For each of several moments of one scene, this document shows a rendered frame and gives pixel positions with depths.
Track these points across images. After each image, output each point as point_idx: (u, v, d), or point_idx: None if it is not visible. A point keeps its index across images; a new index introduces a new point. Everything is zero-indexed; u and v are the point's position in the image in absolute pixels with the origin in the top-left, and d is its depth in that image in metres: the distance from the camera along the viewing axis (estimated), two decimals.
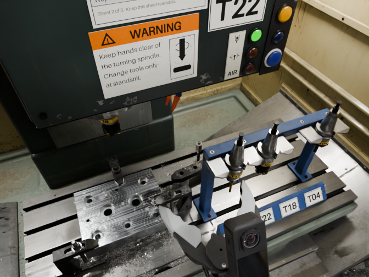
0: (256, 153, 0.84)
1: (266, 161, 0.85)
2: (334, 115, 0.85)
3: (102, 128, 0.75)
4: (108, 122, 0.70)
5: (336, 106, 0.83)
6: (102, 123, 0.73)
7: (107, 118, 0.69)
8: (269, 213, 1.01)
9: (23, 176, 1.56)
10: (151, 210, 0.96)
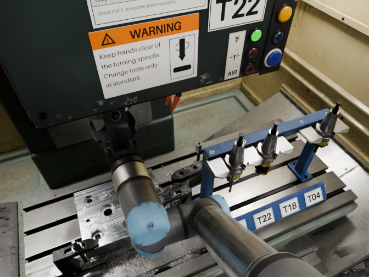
0: (256, 153, 0.84)
1: (266, 161, 0.85)
2: (334, 116, 0.85)
3: None
4: None
5: (336, 106, 0.84)
6: None
7: None
8: (269, 213, 1.01)
9: (23, 176, 1.56)
10: None
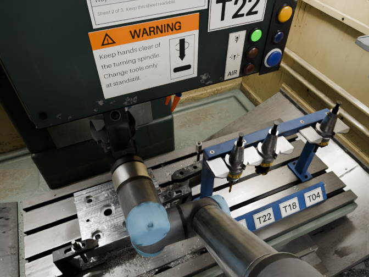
0: (256, 153, 0.84)
1: (266, 161, 0.85)
2: (334, 116, 0.85)
3: None
4: None
5: (336, 106, 0.84)
6: None
7: None
8: (269, 213, 1.01)
9: (23, 176, 1.56)
10: None
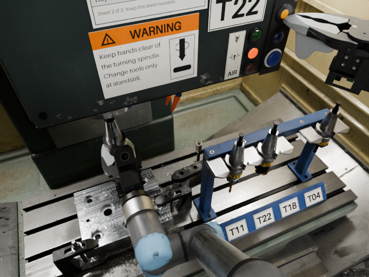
0: (256, 153, 0.84)
1: (266, 161, 0.85)
2: (334, 116, 0.85)
3: None
4: None
5: (336, 106, 0.84)
6: None
7: None
8: (269, 213, 1.01)
9: (23, 176, 1.56)
10: None
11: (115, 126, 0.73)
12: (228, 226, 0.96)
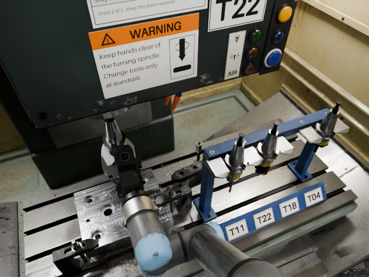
0: (256, 153, 0.84)
1: (266, 161, 0.85)
2: (334, 116, 0.85)
3: None
4: None
5: (336, 106, 0.84)
6: None
7: None
8: (269, 213, 1.01)
9: (23, 176, 1.56)
10: None
11: (115, 126, 0.74)
12: (228, 226, 0.96)
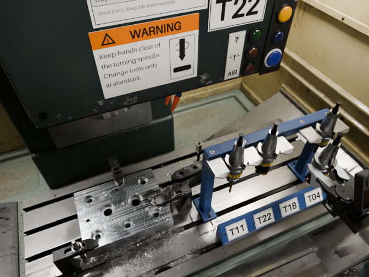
0: (256, 153, 0.84)
1: (266, 161, 0.85)
2: (334, 116, 0.85)
3: (306, 178, 0.88)
4: None
5: (336, 106, 0.84)
6: (309, 176, 0.87)
7: (324, 174, 0.82)
8: (269, 213, 1.01)
9: (23, 176, 1.56)
10: (151, 210, 0.96)
11: (339, 149, 0.77)
12: (228, 226, 0.96)
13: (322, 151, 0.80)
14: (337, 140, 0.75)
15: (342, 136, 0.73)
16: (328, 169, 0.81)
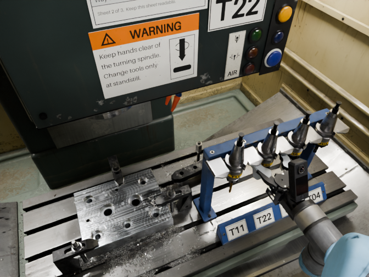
0: (256, 153, 0.84)
1: (266, 161, 0.85)
2: (334, 116, 0.85)
3: None
4: (297, 154, 0.89)
5: (336, 106, 0.84)
6: None
7: (298, 152, 0.88)
8: (269, 213, 1.01)
9: (23, 176, 1.56)
10: (151, 210, 0.96)
11: (308, 127, 0.83)
12: (228, 226, 0.96)
13: (294, 130, 0.86)
14: (306, 118, 0.81)
15: (310, 114, 0.79)
16: (301, 147, 0.87)
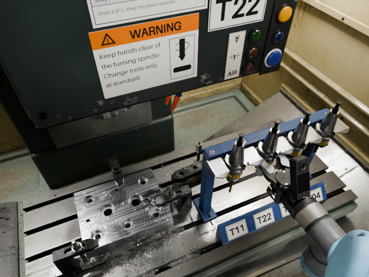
0: (256, 153, 0.84)
1: (267, 160, 0.85)
2: (334, 116, 0.85)
3: None
4: (297, 154, 0.89)
5: (336, 106, 0.84)
6: (285, 155, 0.93)
7: (298, 152, 0.88)
8: (269, 213, 1.01)
9: (23, 176, 1.56)
10: (151, 210, 0.96)
11: (308, 127, 0.83)
12: (228, 226, 0.96)
13: (294, 130, 0.86)
14: (306, 118, 0.81)
15: (310, 114, 0.79)
16: (301, 147, 0.87)
